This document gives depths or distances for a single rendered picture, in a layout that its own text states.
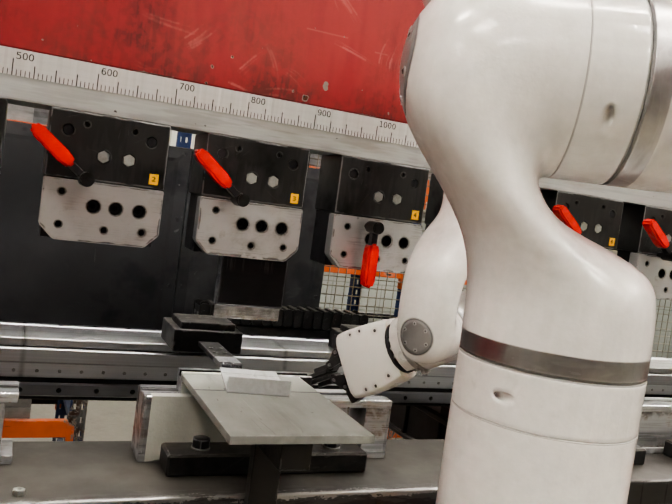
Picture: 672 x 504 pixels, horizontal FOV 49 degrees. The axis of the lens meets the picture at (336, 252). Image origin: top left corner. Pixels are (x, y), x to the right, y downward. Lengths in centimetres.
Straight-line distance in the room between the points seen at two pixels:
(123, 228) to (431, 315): 42
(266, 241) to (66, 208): 27
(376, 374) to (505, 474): 62
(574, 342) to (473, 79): 16
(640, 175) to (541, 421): 16
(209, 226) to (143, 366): 39
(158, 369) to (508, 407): 95
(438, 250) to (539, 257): 50
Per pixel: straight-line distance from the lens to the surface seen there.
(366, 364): 109
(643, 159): 48
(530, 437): 46
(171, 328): 130
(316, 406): 100
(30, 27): 102
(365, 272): 108
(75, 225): 101
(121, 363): 133
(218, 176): 99
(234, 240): 104
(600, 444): 48
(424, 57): 46
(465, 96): 44
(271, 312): 112
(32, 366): 132
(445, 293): 92
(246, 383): 101
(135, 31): 103
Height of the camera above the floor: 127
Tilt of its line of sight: 4 degrees down
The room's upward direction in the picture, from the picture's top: 8 degrees clockwise
